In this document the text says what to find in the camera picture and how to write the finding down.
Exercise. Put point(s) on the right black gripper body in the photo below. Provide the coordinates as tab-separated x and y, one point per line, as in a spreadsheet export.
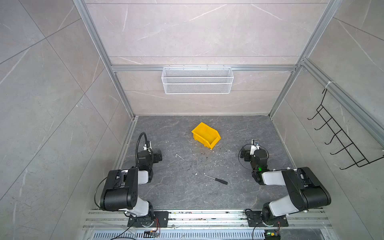
246	154

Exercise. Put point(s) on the white wire mesh basket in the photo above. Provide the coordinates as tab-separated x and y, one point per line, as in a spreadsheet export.
197	80

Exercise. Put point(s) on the yellow plastic bin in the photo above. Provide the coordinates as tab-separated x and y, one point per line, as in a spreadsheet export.
206	135

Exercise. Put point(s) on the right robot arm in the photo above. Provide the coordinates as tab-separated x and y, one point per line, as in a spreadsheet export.
305	191

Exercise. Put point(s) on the aluminium mounting rail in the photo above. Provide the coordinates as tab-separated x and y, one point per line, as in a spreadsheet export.
207	225

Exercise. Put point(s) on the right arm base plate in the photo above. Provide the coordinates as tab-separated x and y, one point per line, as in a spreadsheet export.
264	219

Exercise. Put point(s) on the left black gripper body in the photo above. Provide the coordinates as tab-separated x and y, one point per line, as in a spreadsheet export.
157	156

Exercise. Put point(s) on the black wire hook rack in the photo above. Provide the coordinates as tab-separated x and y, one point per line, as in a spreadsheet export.
348	146

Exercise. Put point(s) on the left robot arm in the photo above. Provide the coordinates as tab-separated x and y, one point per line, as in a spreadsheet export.
120	192

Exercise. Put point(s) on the black handled screwdriver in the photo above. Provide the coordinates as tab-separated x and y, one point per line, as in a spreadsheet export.
217	180

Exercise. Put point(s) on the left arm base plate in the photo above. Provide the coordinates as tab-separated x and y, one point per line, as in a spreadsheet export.
152	220

